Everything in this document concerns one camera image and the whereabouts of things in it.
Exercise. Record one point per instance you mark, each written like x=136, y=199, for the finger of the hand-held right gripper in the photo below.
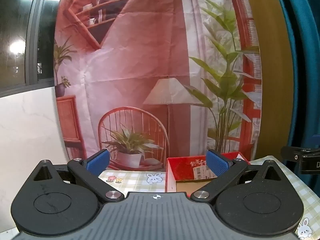
x=291, y=153

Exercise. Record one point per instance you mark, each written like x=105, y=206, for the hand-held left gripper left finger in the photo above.
x=98, y=161

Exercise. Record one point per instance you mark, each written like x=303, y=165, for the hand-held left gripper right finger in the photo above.
x=217, y=163

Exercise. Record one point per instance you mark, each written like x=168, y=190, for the red strawberry print box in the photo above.
x=183, y=166

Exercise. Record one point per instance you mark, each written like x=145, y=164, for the green checked rabbit print tablecloth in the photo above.
x=135, y=180

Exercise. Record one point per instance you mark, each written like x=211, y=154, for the blue curtain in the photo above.
x=305, y=55

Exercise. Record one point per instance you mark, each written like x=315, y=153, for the dark glass window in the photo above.
x=32, y=42

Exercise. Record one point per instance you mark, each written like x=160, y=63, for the printed room scene wall cloth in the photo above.
x=137, y=67

